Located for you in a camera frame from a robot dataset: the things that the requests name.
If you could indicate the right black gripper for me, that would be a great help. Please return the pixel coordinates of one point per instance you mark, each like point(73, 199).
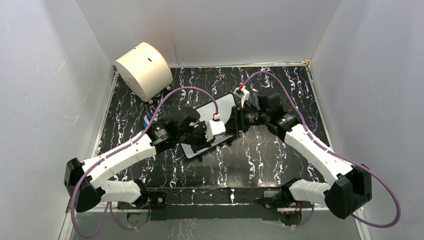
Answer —
point(236, 121)

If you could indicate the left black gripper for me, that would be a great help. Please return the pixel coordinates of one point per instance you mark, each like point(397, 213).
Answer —
point(204, 144)

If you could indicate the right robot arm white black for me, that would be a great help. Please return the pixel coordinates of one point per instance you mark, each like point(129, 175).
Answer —
point(347, 187)

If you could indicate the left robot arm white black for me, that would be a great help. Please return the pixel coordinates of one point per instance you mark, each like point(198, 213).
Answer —
point(89, 183)

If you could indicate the white cylindrical drum container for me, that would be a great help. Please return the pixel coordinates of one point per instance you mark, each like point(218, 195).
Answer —
point(145, 71)

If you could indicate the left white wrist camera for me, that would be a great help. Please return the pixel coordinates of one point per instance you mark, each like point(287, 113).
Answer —
point(214, 127)

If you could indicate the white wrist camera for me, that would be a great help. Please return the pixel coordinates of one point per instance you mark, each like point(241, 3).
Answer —
point(241, 95)
point(214, 127)

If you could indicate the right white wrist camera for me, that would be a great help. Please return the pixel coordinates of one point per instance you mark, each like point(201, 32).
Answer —
point(241, 95)

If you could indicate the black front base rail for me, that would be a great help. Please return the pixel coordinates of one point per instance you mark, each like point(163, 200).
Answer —
point(264, 203)

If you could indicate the aluminium frame rail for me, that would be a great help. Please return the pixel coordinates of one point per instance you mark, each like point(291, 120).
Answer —
point(140, 197)

